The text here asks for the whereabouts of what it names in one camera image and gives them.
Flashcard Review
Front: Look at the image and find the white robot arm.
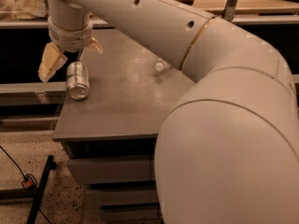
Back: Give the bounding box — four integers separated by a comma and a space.
48, 0, 299, 224

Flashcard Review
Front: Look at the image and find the top grey drawer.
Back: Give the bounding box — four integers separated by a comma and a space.
66, 155, 155, 184

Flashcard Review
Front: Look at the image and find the clear plastic water bottle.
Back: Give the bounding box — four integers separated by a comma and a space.
154, 58, 171, 72

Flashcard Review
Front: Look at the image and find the white cloth on shelf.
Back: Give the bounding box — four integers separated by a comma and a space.
0, 0, 48, 21

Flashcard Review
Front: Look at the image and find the silver 7up soda can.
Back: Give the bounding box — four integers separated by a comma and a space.
66, 62, 90, 100

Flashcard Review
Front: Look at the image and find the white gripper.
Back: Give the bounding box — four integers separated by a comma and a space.
38, 18, 104, 82

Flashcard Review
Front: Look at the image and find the grey drawer cabinet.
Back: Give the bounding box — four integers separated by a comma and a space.
53, 29, 193, 224

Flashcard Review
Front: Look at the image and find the grey metal bracket right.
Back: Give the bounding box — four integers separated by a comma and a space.
222, 0, 238, 21

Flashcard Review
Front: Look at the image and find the bottom grey drawer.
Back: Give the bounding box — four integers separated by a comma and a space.
99, 203, 161, 223

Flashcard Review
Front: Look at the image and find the middle grey drawer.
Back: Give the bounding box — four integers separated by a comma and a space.
86, 183, 158, 206

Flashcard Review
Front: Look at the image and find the black floor cable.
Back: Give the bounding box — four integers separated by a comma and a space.
0, 146, 52, 224

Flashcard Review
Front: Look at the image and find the grey drawer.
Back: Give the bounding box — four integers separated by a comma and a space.
99, 203, 161, 223
86, 183, 158, 206
66, 155, 155, 184

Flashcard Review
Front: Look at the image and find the black metal floor bar left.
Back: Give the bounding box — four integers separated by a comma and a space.
26, 155, 56, 224

